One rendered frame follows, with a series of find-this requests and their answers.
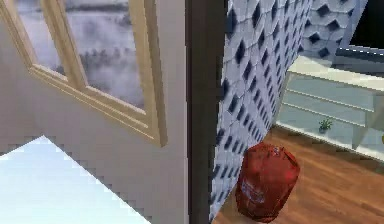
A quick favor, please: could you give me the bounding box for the white shelf unit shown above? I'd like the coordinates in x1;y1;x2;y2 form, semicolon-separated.
273;55;384;164

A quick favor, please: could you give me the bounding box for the beige framed window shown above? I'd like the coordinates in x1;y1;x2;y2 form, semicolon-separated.
0;0;169;148

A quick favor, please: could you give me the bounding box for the red sack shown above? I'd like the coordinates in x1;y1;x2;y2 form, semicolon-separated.
234;142;301;224

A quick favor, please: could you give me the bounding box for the small green potted plant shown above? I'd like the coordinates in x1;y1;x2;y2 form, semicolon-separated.
317;118;334;135

